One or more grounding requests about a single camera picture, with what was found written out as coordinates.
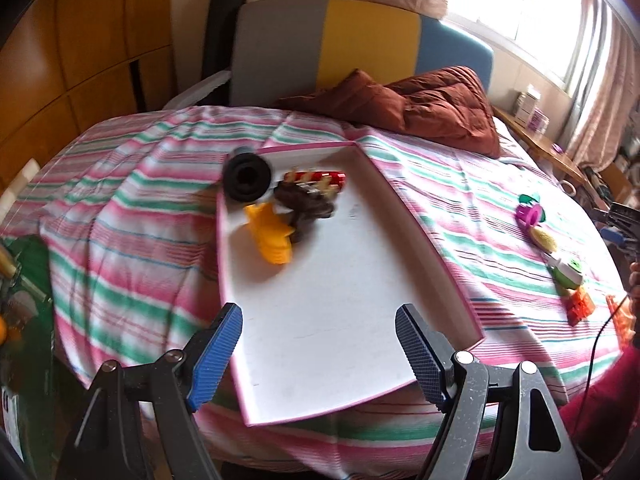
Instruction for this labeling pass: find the red dotted toy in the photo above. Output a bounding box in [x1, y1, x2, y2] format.
[282, 169, 347, 192]

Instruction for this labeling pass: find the white foam piece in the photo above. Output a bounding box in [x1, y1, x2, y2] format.
[162, 70, 232, 110]

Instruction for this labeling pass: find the glass bottle with gold cap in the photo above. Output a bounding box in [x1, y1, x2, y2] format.
[0, 247, 26, 281]

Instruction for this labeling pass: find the dark brown toy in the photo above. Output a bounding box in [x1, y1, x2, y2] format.
[272, 180, 337, 243]

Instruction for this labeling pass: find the white pillow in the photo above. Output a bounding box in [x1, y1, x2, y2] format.
[492, 115, 531, 163]

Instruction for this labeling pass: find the person's right hand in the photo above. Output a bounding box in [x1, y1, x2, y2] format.
[627, 259, 640, 311]

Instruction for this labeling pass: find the white and green toy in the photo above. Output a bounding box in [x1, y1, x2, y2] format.
[545, 252, 585, 297]

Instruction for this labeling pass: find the brown quilted blanket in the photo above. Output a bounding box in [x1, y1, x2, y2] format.
[277, 66, 502, 158]

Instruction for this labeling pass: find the beige patterned curtain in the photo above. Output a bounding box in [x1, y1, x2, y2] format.
[555, 0, 640, 171]

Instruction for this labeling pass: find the white tray with pink rim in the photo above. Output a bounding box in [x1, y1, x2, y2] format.
[215, 141, 486, 427]

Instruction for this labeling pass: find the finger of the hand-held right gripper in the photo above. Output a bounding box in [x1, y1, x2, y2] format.
[594, 201, 640, 226]
[600, 226, 640, 253]

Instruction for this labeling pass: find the black rolled mat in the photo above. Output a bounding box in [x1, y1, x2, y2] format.
[201, 0, 248, 81]

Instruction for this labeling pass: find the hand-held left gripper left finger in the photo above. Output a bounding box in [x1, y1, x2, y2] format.
[55, 302, 244, 480]

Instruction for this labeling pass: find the green glass round table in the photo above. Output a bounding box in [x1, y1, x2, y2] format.
[0, 235, 61, 466]

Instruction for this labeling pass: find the black cable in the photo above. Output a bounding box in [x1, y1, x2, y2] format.
[575, 290, 633, 480]

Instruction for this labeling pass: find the grey yellow blue headboard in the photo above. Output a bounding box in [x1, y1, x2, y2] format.
[227, 0, 496, 108]

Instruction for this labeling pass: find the black cylindrical toy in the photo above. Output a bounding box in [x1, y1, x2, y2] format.
[222, 145, 273, 206]

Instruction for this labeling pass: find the person's right forearm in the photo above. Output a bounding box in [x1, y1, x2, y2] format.
[557, 345, 640, 480]

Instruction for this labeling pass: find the purple box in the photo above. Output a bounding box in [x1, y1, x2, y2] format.
[527, 109, 550, 136]

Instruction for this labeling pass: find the orange clear plastic toy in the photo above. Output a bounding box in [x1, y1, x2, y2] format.
[606, 294, 636, 348]

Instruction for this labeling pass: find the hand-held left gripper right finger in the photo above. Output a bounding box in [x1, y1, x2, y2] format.
[395, 303, 583, 480]

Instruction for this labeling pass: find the striped bedsheet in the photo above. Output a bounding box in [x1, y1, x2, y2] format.
[0, 105, 631, 471]

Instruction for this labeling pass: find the bright window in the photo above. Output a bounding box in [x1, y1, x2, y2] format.
[442, 0, 601, 96]

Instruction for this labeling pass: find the wooden wardrobe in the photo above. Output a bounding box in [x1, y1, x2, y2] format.
[0, 0, 176, 181]

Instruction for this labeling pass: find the stack of paper cups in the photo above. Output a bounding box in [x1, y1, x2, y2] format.
[0, 157, 42, 211]

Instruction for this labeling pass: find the orange block toy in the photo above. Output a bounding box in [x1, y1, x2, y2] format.
[565, 287, 597, 326]

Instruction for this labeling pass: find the yellow orange toy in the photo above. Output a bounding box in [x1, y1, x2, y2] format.
[243, 201, 296, 266]

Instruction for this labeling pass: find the wooden bedside shelf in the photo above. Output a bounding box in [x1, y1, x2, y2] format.
[492, 105, 588, 186]

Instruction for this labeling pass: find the white box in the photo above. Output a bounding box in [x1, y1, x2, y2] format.
[514, 85, 543, 126]

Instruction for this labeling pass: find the pink plastic toy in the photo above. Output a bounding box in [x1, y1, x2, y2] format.
[516, 202, 547, 228]

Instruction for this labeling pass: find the pale yellow toy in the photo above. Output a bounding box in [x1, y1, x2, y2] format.
[529, 226, 560, 252]

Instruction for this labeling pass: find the orange fruit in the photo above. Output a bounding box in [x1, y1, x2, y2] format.
[0, 315, 23, 348]

